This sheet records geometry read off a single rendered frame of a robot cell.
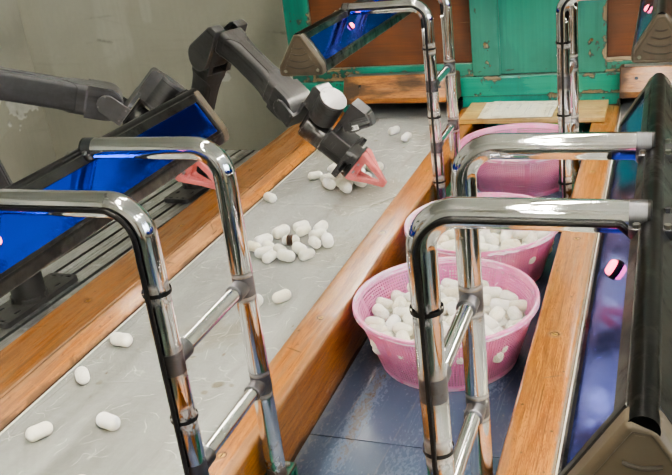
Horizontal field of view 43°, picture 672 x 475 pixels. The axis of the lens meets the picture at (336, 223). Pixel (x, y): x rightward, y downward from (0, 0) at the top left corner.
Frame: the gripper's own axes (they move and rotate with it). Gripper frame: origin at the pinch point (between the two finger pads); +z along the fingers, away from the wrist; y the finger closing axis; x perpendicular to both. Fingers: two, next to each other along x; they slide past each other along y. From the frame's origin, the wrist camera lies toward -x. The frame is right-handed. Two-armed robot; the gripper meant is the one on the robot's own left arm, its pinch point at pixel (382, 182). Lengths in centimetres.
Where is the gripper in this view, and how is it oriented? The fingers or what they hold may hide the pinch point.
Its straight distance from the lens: 173.3
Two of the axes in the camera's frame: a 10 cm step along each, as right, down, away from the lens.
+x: -5.2, 6.8, 5.2
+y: 3.4, -4.0, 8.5
